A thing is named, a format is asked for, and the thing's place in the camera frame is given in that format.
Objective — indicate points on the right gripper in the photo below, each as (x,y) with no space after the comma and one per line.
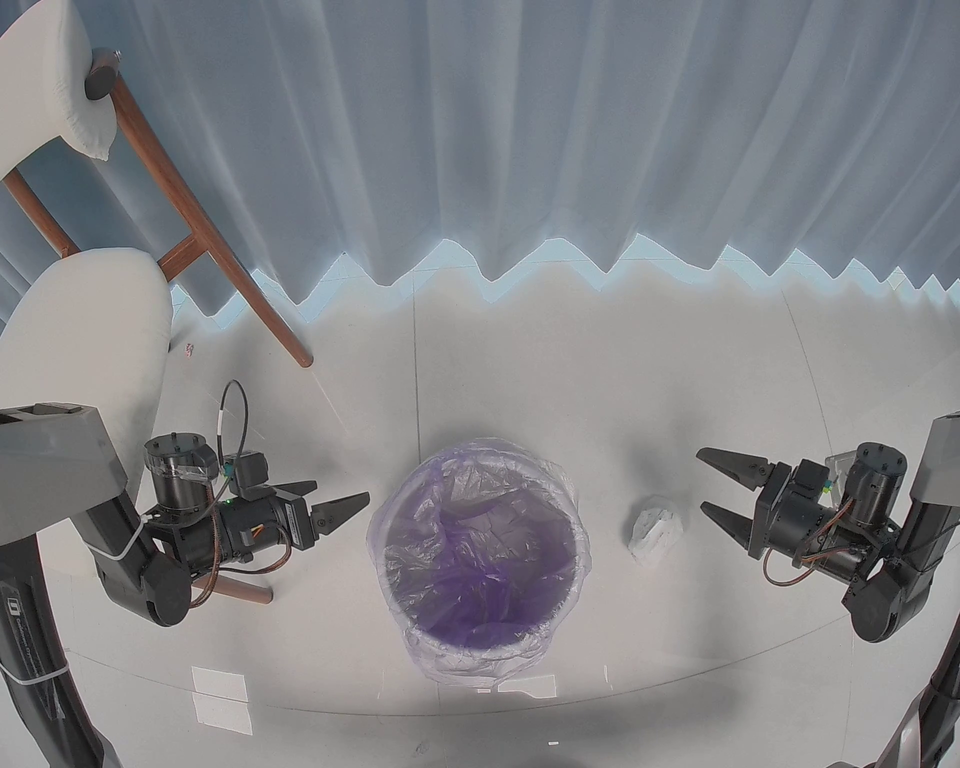
(772,517)

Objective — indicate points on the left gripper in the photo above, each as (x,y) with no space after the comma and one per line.
(255,532)

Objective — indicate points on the purple plastic bag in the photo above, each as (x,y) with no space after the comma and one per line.
(480,570)

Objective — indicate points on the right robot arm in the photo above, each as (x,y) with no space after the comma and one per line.
(892,600)

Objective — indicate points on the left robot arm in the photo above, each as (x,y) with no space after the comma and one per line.
(142,577)

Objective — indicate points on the white trash bin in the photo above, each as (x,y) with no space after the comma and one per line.
(487,649)

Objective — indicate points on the crumpled white paper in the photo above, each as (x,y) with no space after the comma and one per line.
(656,532)

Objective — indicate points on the white cushioned wooden chair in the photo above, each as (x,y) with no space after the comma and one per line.
(82,337)

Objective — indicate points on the pale blue curtain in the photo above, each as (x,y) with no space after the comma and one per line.
(525,112)

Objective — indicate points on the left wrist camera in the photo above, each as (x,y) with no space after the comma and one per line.
(251,472)

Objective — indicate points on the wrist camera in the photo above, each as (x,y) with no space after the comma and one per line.
(251,472)
(810,480)

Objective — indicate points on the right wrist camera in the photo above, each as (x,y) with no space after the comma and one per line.
(810,480)

